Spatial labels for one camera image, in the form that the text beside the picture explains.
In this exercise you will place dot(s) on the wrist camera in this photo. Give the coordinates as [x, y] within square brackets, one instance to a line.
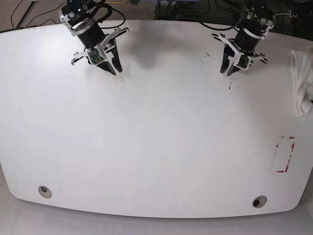
[243, 62]
[94, 57]

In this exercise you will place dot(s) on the red tape rectangle marking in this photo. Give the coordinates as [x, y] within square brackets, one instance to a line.
[283, 153]

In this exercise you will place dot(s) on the table grommet hole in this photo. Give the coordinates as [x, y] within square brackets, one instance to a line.
[259, 201]
[44, 192]

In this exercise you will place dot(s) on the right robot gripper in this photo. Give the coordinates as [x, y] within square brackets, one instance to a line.
[104, 47]

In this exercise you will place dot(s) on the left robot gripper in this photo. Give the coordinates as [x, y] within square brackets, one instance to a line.
[231, 49]

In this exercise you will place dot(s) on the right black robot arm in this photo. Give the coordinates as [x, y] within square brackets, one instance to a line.
[82, 19]

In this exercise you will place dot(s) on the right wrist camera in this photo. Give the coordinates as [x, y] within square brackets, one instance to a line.
[94, 57]

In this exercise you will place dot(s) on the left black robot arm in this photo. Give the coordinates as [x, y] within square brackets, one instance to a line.
[254, 23]

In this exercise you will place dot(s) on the white printed t-shirt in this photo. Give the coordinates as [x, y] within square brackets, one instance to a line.
[302, 80]

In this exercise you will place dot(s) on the right table grommet hole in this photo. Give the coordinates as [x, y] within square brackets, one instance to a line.
[259, 201]

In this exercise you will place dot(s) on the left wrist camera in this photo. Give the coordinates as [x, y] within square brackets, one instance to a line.
[243, 62]

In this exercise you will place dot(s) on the left table grommet hole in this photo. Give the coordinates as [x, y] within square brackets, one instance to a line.
[44, 192]

